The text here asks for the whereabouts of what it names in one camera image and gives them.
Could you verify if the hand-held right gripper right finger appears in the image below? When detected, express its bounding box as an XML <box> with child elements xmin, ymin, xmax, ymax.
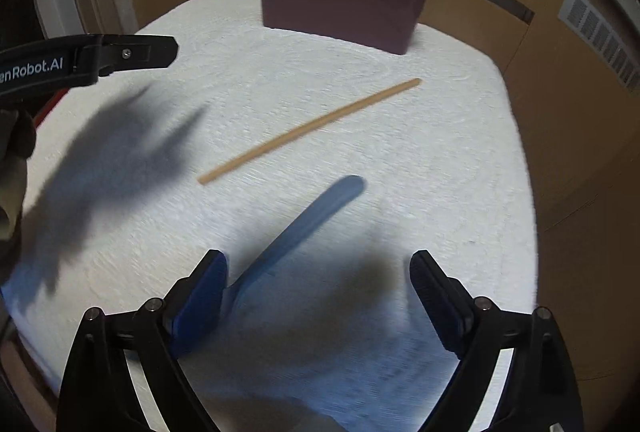
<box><xmin>409</xmin><ymin>249</ymin><xmax>584</xmax><ymax>432</ymax></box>

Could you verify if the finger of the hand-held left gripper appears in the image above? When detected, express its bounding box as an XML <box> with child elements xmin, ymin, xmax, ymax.
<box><xmin>97</xmin><ymin>34</ymin><xmax>180</xmax><ymax>80</ymax></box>

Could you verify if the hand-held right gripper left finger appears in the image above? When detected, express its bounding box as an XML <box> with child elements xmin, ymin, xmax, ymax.
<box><xmin>57</xmin><ymin>249</ymin><xmax>230</xmax><ymax>432</ymax></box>

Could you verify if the blue-handled metal spoon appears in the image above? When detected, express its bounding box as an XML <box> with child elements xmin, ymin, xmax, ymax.
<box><xmin>227</xmin><ymin>175</ymin><xmax>368</xmax><ymax>313</ymax></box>

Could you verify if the wooden chopstick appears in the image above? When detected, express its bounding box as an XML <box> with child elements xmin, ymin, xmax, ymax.
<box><xmin>197</xmin><ymin>79</ymin><xmax>423</xmax><ymax>186</ymax></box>

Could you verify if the person's left hand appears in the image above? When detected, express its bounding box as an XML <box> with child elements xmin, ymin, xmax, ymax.
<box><xmin>0</xmin><ymin>106</ymin><xmax>38</xmax><ymax>240</ymax></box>

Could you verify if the red plastic object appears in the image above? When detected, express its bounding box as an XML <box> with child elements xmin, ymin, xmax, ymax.
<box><xmin>30</xmin><ymin>86</ymin><xmax>70</xmax><ymax>125</ymax></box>

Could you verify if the white textured cloth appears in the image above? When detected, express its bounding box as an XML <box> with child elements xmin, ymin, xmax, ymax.
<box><xmin>0</xmin><ymin>0</ymin><xmax>540</xmax><ymax>432</ymax></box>

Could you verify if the wooden kitchen cabinet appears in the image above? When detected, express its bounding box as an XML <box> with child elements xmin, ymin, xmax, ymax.
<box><xmin>117</xmin><ymin>0</ymin><xmax>640</xmax><ymax>432</ymax></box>

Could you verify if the short grey vent grille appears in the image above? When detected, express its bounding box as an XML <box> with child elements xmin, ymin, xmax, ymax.
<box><xmin>556</xmin><ymin>0</ymin><xmax>640</xmax><ymax>92</ymax></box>

